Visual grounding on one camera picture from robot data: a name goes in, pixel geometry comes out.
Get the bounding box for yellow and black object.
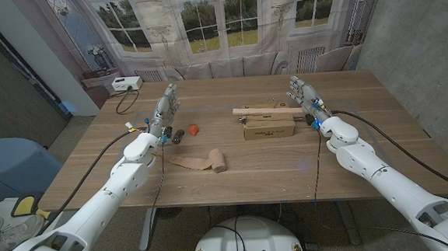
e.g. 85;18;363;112
9;193;51;223

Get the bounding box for white power strip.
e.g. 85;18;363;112
110;75;144;92

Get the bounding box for grey table leg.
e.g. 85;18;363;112
136;207;159;251
335;199;363;248

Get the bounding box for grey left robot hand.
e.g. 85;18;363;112
145;83;184;138

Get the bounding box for wooden stick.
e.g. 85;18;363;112
231;95;310;125

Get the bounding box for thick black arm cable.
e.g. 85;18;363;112
330;103;448;205
29;126;156;235

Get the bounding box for black toy car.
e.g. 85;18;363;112
170;129;186;145

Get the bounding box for thin black torso cable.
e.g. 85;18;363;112
213;216;248;251

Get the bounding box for blue-grey upholstered seat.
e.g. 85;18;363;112
0;134;65;202

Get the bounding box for brown cardboard box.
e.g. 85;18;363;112
240;101;297;141

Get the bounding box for printed window backdrop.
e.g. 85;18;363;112
43;0;391;89

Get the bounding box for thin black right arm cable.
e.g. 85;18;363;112
309;129;327;204

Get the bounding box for beige elastic arm wrap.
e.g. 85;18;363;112
153;147;228;178

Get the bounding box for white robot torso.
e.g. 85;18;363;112
189;212;306;251

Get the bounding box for black power cord loop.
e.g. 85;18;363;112
108;85;142;116

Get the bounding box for white sneakers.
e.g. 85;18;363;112
0;213;47;251

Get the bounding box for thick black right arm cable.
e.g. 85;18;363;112
330;103;448;205

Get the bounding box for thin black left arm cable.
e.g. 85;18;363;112
131;142;173;251

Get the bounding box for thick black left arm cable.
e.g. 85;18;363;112
29;126;156;235

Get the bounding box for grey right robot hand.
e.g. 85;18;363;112
285;73;332;126

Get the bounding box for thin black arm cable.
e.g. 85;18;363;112
309;129;327;204
131;142;173;251

